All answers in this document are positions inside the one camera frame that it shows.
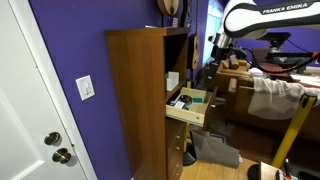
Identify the black monitor on stand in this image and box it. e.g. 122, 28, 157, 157
265, 31, 292, 55

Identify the brown armchair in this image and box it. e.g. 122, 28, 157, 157
203, 58, 253, 95

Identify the white panel door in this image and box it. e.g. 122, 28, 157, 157
0, 0, 98, 180

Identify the white light switch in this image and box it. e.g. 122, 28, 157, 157
75, 75, 96, 102

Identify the brass door knob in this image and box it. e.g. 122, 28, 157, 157
51, 147, 72, 165

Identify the yellow stand pole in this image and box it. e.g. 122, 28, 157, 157
182, 79, 198, 167
247, 93, 319, 180

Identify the bright window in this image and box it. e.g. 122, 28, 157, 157
201, 0, 224, 65

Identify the beige blanket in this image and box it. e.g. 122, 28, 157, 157
247, 76, 320, 121

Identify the shiny chrome black gadget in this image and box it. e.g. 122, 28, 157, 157
179, 94, 194, 105

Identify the hanging wooden ukulele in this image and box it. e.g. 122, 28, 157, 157
190, 0, 201, 71

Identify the grey fabric bag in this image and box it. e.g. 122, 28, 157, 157
190, 129, 241, 169

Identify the brass deadbolt knob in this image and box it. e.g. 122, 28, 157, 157
43, 131, 62, 146

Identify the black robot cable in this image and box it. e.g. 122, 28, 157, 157
245, 47, 320, 75

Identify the white paper card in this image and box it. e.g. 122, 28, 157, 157
173, 100, 187, 110

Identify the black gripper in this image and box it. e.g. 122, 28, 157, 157
203, 44, 238, 85

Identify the brown wooden shelf cabinet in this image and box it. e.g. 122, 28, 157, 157
104, 27, 192, 180

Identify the light wood drawer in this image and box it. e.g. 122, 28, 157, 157
165, 86, 218, 132

